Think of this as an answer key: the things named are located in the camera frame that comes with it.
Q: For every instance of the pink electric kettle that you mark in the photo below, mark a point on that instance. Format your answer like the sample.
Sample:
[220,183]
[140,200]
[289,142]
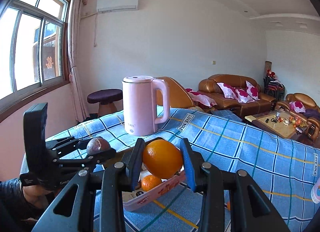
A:
[140,104]

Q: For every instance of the wooden coffee table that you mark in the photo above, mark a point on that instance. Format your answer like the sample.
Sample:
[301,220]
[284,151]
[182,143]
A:
[284,124]

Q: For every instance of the white wall air conditioner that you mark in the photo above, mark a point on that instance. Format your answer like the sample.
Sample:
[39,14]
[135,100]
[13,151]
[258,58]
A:
[116,5]

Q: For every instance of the stacked dark chairs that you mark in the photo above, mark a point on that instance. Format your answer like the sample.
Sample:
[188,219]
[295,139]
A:
[272,86]

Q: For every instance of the brown leather armchair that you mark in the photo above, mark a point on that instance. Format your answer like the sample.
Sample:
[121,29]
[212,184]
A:
[180,97]

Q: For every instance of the orange in tin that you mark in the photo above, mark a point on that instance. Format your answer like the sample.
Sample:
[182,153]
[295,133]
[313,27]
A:
[149,182]

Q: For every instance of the brown leather long sofa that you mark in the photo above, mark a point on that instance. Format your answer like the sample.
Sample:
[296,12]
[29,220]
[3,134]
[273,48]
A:
[240,94]

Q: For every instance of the large orange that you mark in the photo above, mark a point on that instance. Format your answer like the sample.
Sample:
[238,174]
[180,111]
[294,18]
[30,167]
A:
[162,159]

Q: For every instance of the window with frame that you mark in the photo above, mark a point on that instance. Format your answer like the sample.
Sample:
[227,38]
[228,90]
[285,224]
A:
[33,49]

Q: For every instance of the pink curtain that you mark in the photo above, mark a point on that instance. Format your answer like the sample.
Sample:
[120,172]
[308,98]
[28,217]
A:
[74,18]

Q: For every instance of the brown leather small sofa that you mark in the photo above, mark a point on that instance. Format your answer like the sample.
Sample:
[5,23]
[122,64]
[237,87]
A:
[304,107]

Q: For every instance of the whole purple passion fruit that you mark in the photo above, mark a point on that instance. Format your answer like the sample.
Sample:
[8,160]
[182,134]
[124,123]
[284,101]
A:
[97,145]

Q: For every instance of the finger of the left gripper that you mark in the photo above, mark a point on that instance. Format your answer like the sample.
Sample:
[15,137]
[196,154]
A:
[68,143]
[89,161]

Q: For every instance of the pink cartoon cup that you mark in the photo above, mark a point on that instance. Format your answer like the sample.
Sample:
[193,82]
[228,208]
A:
[315,192]

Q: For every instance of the left hand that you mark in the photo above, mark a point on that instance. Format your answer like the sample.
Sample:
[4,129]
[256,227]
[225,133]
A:
[36,195]

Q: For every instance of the blue plaid tablecloth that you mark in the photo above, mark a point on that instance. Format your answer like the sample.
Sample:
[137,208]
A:
[267,179]

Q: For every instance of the dark round stool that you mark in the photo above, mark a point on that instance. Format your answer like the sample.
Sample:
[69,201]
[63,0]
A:
[106,99]

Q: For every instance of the pink metal tin box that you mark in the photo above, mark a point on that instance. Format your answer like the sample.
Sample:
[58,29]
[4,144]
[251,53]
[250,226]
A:
[138,198]

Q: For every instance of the small orange on table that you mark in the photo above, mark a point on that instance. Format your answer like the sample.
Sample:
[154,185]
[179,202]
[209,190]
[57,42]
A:
[229,206]

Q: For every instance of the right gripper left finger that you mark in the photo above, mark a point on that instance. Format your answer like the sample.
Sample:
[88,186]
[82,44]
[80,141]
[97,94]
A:
[73,207]

